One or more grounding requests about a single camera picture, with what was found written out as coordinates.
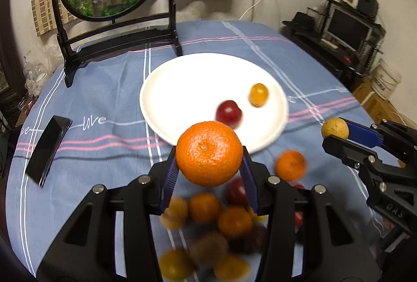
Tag white power cable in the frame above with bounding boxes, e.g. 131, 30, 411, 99
239, 0, 264, 22

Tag pale yellow round plum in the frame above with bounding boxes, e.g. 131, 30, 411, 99
321, 118, 350, 140

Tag small dull yellow plum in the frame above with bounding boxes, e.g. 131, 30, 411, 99
249, 207, 268, 224

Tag black speaker box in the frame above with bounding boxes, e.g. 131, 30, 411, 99
357, 0, 378, 17

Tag white oval plate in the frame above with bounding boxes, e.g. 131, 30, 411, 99
139, 53, 290, 154

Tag yellow cherry tomato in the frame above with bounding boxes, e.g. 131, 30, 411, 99
249, 83, 269, 107

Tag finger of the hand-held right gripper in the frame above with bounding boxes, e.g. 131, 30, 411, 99
322, 135, 417, 195
340, 118, 417, 166

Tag black smartphone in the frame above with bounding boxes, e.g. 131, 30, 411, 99
25, 116, 72, 188

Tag dark wooden cabinet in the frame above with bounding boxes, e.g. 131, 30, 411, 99
0, 37, 27, 126

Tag large orange mandarin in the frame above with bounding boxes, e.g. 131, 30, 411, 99
175, 121, 244, 188

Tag yellow plum with brown marks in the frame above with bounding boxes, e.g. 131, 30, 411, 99
160, 197, 189, 230

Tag yellow-orange apricot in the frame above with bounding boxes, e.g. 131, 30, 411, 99
213, 254, 251, 281

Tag clear plastic bags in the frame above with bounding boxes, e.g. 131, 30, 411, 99
23, 54, 53, 97

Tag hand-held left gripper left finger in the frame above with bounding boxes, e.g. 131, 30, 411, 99
35, 146, 183, 282

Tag brown wrinkled passion fruit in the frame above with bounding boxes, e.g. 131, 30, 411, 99
189, 231, 229, 268

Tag large red apple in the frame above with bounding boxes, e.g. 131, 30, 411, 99
226, 178, 250, 207

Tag dark mangosteen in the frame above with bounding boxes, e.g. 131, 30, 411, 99
228, 226, 269, 255

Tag black desk rack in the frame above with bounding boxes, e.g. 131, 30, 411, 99
282, 0, 387, 87

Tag small yellow-orange kumquat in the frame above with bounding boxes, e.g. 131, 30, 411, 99
159, 248, 194, 281

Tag white plastic bucket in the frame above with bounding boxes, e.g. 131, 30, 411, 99
371, 58, 403, 100

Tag cardboard box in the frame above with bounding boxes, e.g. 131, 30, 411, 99
353, 78, 404, 126

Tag smooth orange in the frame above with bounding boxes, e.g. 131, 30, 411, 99
217, 206, 255, 238
189, 192, 222, 223

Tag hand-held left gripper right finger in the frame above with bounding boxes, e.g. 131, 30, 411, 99
240, 145, 382, 282

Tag computer monitor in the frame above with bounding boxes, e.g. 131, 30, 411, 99
326, 5, 373, 51

